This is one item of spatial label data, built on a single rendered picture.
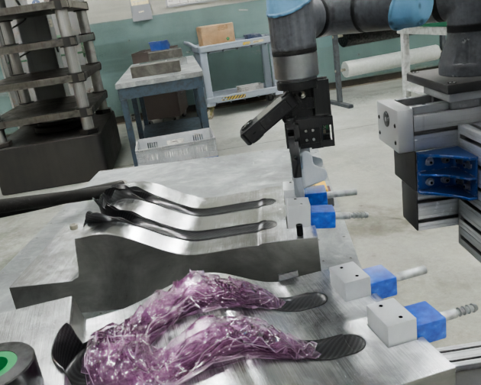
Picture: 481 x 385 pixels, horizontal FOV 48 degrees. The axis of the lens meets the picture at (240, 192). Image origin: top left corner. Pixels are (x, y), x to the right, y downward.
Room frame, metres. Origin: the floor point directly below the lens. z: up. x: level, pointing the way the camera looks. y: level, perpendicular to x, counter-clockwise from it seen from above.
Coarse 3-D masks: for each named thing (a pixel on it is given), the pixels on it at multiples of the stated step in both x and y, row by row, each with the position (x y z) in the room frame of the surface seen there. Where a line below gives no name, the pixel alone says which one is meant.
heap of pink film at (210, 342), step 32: (192, 288) 0.58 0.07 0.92; (224, 288) 0.59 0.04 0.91; (256, 288) 0.61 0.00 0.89; (128, 320) 0.57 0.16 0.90; (160, 320) 0.55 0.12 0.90; (224, 320) 0.51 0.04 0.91; (256, 320) 0.51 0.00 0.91; (96, 352) 0.51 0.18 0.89; (128, 352) 0.49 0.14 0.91; (160, 352) 0.49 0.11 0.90; (192, 352) 0.47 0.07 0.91; (224, 352) 0.46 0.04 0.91; (256, 352) 0.47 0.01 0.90; (288, 352) 0.48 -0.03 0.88; (96, 384) 0.47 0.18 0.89; (128, 384) 0.46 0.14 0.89; (160, 384) 0.45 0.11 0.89
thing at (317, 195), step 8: (288, 184) 0.92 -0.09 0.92; (288, 192) 0.89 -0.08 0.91; (304, 192) 0.89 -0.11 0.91; (312, 192) 0.90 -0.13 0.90; (320, 192) 0.89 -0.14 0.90; (328, 192) 0.91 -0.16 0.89; (336, 192) 0.91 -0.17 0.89; (344, 192) 0.90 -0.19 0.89; (352, 192) 0.90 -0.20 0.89; (312, 200) 0.89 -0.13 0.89; (320, 200) 0.89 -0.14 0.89
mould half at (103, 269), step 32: (160, 192) 0.98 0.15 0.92; (256, 192) 0.99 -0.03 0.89; (96, 224) 0.82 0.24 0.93; (128, 224) 0.81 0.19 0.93; (192, 224) 0.88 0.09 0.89; (224, 224) 0.86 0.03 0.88; (64, 256) 0.88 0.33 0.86; (96, 256) 0.77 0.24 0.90; (128, 256) 0.77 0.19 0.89; (160, 256) 0.76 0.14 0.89; (192, 256) 0.76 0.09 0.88; (224, 256) 0.75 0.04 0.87; (256, 256) 0.75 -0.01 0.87; (288, 256) 0.74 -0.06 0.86; (32, 288) 0.78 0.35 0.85; (64, 288) 0.78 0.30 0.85; (96, 288) 0.77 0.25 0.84; (128, 288) 0.77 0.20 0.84; (160, 288) 0.76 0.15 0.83
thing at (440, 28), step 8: (424, 24) 4.75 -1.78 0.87; (432, 24) 4.61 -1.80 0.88; (440, 24) 4.50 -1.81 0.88; (400, 32) 5.23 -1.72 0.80; (408, 32) 5.06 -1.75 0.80; (416, 32) 4.92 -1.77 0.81; (424, 32) 4.79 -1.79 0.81; (432, 32) 4.65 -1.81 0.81; (440, 32) 4.54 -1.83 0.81; (408, 40) 5.22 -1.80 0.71; (408, 48) 5.22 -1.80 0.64; (408, 56) 5.22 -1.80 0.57; (408, 64) 5.22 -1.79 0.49; (408, 72) 5.22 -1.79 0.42; (408, 88) 5.22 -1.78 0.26; (416, 88) 5.18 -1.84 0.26; (408, 96) 5.22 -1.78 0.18
